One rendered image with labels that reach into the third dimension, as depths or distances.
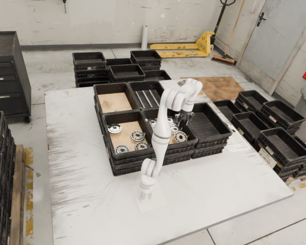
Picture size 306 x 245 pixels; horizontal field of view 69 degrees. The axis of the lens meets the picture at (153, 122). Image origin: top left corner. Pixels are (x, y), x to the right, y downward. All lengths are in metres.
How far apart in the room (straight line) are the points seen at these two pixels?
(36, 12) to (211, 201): 3.99
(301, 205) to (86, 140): 2.31
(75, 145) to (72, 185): 0.34
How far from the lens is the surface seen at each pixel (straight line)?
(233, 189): 1.73
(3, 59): 2.63
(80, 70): 3.09
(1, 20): 4.67
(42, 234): 2.24
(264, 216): 2.66
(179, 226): 1.47
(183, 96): 1.05
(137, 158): 1.49
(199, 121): 1.91
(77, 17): 4.61
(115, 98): 1.99
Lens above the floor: 2.00
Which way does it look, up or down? 41 degrees down
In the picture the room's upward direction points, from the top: 10 degrees clockwise
